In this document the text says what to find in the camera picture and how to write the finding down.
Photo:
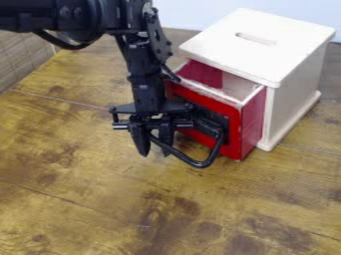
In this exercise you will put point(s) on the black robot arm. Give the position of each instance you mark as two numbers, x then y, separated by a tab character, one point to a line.
73	24

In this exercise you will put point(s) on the white wooden box cabinet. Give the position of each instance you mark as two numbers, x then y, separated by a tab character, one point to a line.
276	52

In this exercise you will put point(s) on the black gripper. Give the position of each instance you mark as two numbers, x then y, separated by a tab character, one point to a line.
152	110

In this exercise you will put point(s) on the red wooden drawer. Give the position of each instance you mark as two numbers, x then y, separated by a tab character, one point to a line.
228	99

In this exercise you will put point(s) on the black metal drawer handle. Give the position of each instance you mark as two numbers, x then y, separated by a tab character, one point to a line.
197	144

